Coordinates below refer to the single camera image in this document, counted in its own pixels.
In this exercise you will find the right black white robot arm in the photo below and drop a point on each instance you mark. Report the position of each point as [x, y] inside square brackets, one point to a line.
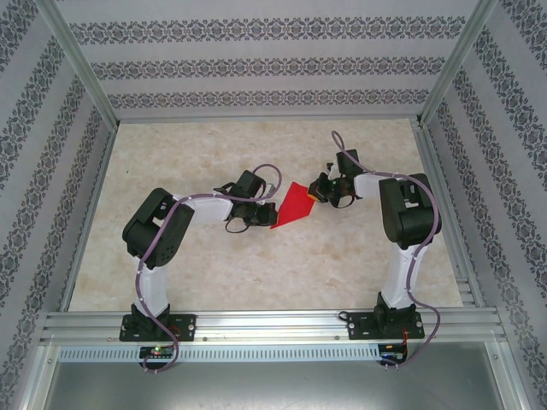
[401, 213]

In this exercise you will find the aluminium mounting rail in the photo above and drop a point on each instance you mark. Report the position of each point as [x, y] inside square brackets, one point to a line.
[273, 326]

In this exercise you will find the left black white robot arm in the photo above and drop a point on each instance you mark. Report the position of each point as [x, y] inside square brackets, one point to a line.
[171, 239]

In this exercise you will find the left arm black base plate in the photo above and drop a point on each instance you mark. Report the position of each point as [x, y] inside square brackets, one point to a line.
[184, 326]

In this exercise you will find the red cloth piece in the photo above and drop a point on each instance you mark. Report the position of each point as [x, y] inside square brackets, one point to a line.
[295, 207]

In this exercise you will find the aluminium frame post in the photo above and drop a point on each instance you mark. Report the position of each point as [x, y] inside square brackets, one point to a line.
[459, 60]
[77, 64]

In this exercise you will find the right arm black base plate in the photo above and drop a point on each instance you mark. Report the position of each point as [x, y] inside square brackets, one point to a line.
[361, 326]

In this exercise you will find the aluminium side rail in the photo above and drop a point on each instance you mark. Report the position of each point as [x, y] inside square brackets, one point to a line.
[87, 222]
[448, 222]

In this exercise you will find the small circuit board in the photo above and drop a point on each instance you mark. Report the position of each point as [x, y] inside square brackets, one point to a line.
[157, 351]
[391, 352]

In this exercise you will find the aluminium back frame bar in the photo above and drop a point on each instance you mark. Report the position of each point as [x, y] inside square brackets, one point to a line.
[265, 118]

